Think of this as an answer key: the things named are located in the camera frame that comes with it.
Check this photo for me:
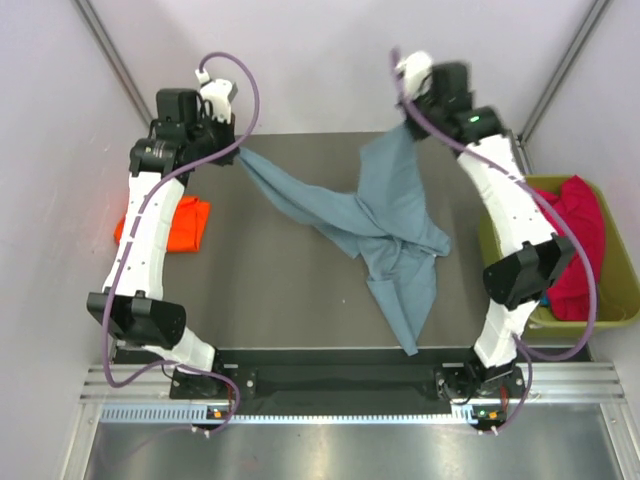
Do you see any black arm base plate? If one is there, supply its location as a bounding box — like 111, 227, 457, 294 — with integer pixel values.
168, 361, 526, 402

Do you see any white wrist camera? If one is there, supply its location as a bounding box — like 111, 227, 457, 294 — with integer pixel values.
391, 49, 434, 100
195, 69, 237, 124

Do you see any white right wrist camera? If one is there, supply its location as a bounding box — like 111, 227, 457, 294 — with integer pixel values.
391, 49, 434, 100

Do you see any slotted grey cable duct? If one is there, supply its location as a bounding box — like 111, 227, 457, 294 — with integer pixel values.
99, 404, 500, 425

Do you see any light blue t shirt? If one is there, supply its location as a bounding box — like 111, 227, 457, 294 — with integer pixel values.
239, 125, 451, 356

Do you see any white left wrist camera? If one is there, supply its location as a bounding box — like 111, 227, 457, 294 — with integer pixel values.
195, 69, 237, 124

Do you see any olive green plastic bin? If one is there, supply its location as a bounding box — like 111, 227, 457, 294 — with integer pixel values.
477, 172, 640, 337

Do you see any folded orange t shirt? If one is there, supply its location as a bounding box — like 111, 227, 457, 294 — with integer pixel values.
113, 195, 211, 254

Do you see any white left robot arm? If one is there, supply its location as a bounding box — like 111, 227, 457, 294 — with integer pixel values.
87, 79, 235, 397

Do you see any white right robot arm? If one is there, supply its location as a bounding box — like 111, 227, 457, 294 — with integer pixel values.
394, 51, 575, 396

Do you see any aluminium frame rail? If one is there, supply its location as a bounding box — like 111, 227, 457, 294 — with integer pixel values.
81, 362, 626, 404

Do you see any red t shirt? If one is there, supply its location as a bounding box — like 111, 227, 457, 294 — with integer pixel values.
536, 174, 607, 321

